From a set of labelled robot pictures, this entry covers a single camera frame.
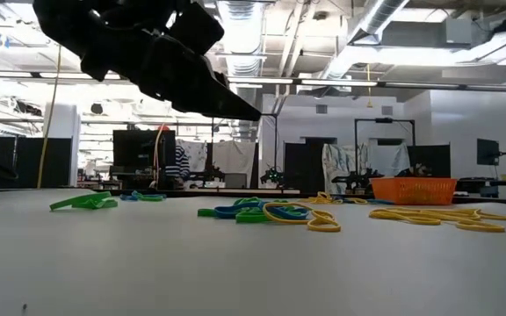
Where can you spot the blue rubber band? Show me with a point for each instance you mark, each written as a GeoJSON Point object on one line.
{"type": "Point", "coordinates": [125, 197]}
{"type": "Point", "coordinates": [226, 213]}
{"type": "Point", "coordinates": [380, 202]}

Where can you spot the orange plastic basket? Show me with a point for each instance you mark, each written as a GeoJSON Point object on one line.
{"type": "Point", "coordinates": [411, 191]}

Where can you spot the yellow rubber band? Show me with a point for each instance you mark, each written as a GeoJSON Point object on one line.
{"type": "Point", "coordinates": [411, 217]}
{"type": "Point", "coordinates": [358, 201]}
{"type": "Point", "coordinates": [323, 198]}
{"type": "Point", "coordinates": [323, 226]}
{"type": "Point", "coordinates": [477, 226]}

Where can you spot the silver ventilation duct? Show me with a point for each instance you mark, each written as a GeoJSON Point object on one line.
{"type": "Point", "coordinates": [380, 17]}
{"type": "Point", "coordinates": [242, 26]}

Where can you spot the large black monitor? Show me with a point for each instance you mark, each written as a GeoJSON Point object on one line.
{"type": "Point", "coordinates": [139, 149]}

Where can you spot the person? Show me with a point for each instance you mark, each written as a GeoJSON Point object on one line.
{"type": "Point", "coordinates": [180, 162]}

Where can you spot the background black robot arm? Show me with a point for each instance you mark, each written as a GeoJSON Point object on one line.
{"type": "Point", "coordinates": [272, 175]}
{"type": "Point", "coordinates": [211, 173]}
{"type": "Point", "coordinates": [354, 177]}

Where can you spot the black rig frame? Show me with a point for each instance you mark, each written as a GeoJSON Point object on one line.
{"type": "Point", "coordinates": [276, 145]}
{"type": "Point", "coordinates": [385, 120]}

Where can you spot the dark background desk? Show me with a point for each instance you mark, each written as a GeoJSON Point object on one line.
{"type": "Point", "coordinates": [477, 181]}

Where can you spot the patterned white cloth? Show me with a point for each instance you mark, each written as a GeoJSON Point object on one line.
{"type": "Point", "coordinates": [198, 153]}
{"type": "Point", "coordinates": [338, 162]}

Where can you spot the ceiling light strip rail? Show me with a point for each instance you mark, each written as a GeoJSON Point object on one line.
{"type": "Point", "coordinates": [345, 82]}

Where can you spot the black panel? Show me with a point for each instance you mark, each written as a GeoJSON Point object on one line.
{"type": "Point", "coordinates": [301, 167]}

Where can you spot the small black monitor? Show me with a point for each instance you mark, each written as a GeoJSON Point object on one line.
{"type": "Point", "coordinates": [488, 151]}

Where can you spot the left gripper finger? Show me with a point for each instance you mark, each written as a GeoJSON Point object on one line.
{"type": "Point", "coordinates": [182, 83]}
{"type": "Point", "coordinates": [99, 63]}

